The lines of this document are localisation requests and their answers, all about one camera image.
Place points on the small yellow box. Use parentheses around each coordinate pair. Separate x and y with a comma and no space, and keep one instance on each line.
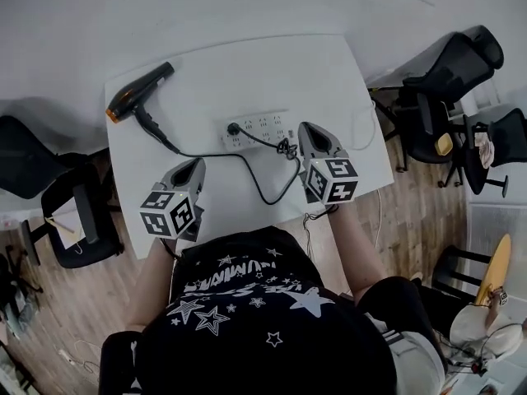
(444,144)

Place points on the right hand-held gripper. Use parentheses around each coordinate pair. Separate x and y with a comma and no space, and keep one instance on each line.
(331,179)

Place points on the person's black star-print shirt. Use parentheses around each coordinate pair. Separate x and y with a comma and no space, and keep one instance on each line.
(255,344)

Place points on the wooden clothes hanger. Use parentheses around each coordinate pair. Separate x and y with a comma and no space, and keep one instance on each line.
(62,228)

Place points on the yellow oval table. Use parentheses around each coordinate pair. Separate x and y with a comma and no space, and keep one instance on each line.
(498,261)

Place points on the white paper sheets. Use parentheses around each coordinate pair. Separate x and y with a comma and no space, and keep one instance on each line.
(68,222)

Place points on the black office chair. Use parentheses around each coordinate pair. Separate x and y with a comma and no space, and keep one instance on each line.
(510,138)
(88,204)
(24,159)
(453,68)

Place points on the person's right forearm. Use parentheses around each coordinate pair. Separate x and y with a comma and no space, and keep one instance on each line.
(358,253)

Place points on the crumpled beige cloth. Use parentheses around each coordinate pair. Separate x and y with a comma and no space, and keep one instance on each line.
(486,148)

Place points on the white power strip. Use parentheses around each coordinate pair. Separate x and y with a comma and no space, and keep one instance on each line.
(267,126)

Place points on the black orange hair dryer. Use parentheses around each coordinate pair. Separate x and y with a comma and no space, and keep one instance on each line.
(136,93)

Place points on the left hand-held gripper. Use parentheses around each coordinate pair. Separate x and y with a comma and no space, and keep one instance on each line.
(164,214)

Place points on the person's left forearm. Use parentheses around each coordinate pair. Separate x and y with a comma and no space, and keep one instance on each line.
(150,282)

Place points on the black tripod stand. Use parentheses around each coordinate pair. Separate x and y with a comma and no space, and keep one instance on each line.
(16,280)

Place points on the white table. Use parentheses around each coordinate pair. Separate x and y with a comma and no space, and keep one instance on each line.
(230,80)

